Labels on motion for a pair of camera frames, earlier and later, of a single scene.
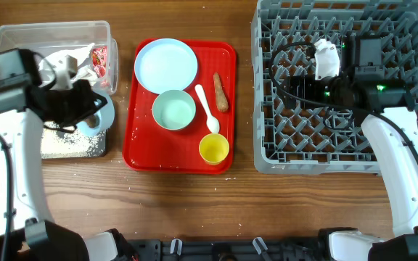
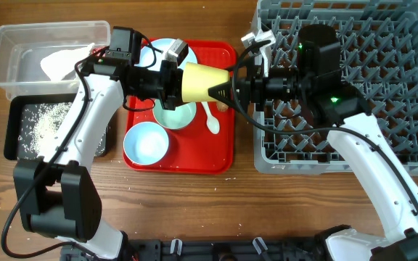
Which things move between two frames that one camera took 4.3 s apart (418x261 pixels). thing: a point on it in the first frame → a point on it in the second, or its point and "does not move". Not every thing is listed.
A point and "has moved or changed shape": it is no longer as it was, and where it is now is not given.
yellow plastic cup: (213, 148) → (197, 80)
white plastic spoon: (212, 122) does not move
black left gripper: (88, 97) → (168, 85)
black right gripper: (305, 83) → (256, 94)
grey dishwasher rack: (289, 140) does not move
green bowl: (174, 109) does not move
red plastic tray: (148, 147) does not move
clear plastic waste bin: (46, 38) does not move
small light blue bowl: (101, 119) has moved or changed shape
